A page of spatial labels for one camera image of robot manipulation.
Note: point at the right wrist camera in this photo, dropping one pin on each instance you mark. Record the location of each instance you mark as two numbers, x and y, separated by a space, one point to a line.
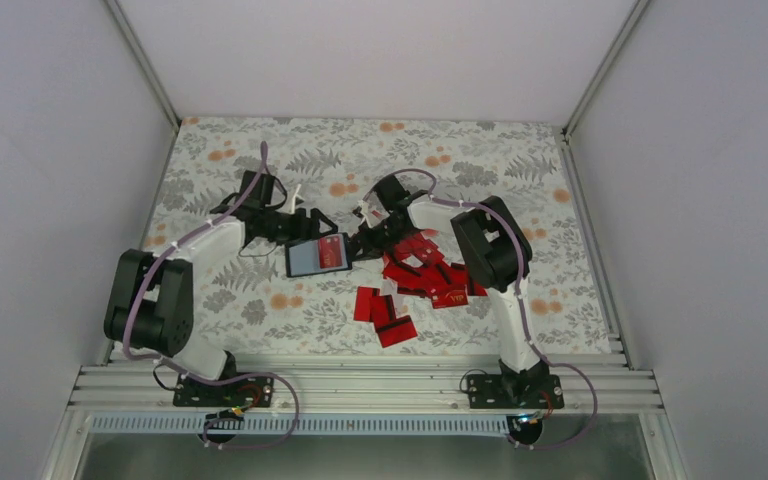
367 214

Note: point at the black leather card holder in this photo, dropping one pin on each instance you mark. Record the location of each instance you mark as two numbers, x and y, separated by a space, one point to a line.
301 259

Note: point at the red card far right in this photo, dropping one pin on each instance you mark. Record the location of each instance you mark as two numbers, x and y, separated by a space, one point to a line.
471 286

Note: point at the red card left edge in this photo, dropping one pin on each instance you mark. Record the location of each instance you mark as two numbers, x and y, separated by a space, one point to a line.
363 298

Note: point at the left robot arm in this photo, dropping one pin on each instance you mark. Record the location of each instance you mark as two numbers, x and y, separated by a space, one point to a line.
150 310

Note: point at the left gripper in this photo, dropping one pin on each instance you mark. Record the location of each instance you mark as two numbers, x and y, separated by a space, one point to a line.
311 229

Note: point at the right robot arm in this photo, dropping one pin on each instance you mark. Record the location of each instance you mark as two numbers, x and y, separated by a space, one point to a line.
495 252

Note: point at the red card front bottom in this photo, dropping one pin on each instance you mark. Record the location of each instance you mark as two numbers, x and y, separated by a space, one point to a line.
391 330

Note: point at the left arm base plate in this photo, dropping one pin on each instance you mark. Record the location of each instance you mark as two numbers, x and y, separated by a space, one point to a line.
255 392

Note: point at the red card top centre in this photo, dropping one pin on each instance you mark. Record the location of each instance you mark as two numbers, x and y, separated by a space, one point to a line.
419 247

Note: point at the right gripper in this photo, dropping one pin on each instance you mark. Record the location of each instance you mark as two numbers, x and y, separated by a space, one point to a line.
371 250

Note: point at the aluminium rail frame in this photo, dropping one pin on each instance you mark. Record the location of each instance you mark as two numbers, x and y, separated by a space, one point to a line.
381 384

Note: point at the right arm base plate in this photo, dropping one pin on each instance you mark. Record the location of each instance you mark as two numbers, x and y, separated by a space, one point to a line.
487 391

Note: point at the floral patterned table mat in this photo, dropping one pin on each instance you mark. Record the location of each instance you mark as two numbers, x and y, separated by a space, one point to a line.
246 304

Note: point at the red VIP card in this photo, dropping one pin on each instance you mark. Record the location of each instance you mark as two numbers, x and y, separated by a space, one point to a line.
331 253
449 297

